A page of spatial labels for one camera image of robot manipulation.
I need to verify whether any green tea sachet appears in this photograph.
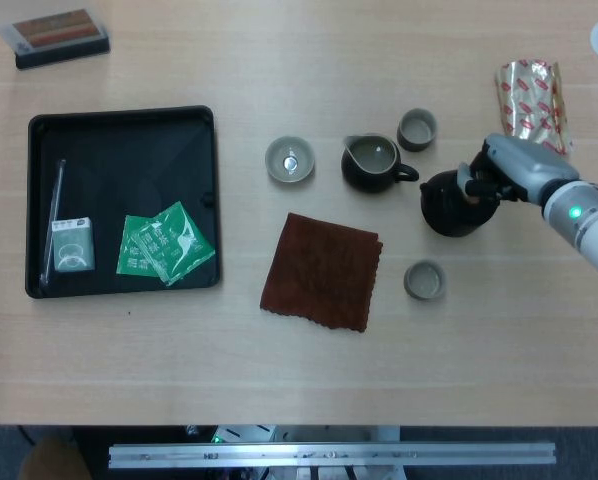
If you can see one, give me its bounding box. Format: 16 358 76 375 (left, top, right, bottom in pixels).
133 201 217 287
116 214 160 278

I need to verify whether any brown folded cloth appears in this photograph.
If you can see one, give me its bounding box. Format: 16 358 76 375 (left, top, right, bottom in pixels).
258 212 384 334

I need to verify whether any gold red-print foil packet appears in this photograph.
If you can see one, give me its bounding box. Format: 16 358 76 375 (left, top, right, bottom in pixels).
494 58 576 156

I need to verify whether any grey scalloped tea bowl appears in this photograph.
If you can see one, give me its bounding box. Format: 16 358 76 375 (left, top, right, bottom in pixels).
264 135 316 185

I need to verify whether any black square plastic tray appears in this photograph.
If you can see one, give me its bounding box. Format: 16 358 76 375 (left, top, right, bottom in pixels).
24 104 224 300

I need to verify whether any dark green ceramic teacup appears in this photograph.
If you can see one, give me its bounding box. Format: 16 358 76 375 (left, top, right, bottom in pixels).
403 259 448 303
396 108 439 154

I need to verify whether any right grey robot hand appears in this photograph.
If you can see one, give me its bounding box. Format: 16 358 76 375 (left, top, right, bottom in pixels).
456 133 580 205

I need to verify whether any aluminium profile rail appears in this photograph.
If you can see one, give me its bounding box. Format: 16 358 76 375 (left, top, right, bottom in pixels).
107 440 558 470

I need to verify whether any black ceramic pitcher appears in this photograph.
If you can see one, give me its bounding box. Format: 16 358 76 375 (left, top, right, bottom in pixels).
340 132 421 195

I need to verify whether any grey tissue pack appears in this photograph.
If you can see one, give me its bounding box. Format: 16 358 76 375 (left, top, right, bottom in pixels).
51 216 96 273

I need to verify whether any clear plastic stirring rod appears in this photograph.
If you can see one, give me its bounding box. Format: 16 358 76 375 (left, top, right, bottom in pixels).
39 158 67 287

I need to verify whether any box with brown lid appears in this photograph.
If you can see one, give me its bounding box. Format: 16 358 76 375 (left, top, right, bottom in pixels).
0 7 112 71

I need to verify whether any black teapot with bail handle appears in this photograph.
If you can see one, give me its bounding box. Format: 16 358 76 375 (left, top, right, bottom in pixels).
419 168 500 238

